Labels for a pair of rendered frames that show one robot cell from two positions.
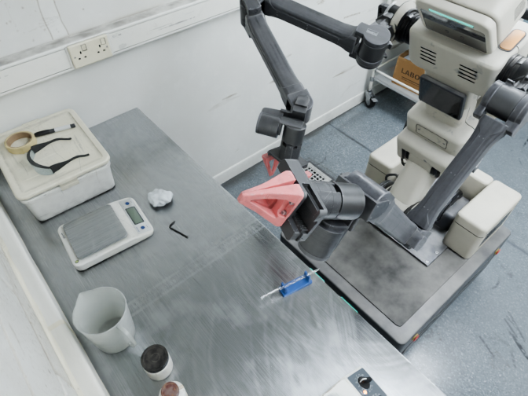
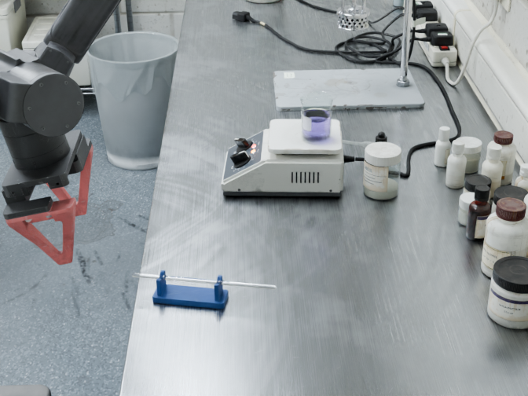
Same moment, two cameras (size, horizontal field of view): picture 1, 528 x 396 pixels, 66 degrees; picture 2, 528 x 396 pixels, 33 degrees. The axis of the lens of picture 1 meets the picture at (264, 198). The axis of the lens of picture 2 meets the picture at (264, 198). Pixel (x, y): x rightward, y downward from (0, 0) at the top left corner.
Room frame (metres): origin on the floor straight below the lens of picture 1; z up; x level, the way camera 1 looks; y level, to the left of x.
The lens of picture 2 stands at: (1.31, 0.61, 1.46)
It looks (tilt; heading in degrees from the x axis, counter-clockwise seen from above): 29 degrees down; 219
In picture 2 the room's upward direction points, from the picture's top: 1 degrees counter-clockwise
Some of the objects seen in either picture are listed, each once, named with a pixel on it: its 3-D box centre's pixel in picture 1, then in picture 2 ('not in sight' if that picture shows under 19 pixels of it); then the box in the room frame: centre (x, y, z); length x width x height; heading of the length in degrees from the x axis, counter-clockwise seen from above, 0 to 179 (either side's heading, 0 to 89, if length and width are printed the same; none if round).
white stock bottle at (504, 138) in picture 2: not in sight; (500, 157); (0.04, 0.09, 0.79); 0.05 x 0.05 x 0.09
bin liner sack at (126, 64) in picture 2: not in sight; (138, 100); (-0.69, -1.60, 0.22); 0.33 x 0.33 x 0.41
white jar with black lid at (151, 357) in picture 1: (157, 362); (516, 292); (0.37, 0.27, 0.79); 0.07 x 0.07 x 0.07
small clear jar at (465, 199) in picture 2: not in sight; (471, 210); (0.19, 0.11, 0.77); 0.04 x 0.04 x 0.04
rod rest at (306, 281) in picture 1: (295, 283); (189, 288); (0.61, -0.09, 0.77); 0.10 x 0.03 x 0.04; 119
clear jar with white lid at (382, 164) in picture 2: not in sight; (382, 171); (0.19, -0.05, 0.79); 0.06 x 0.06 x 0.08
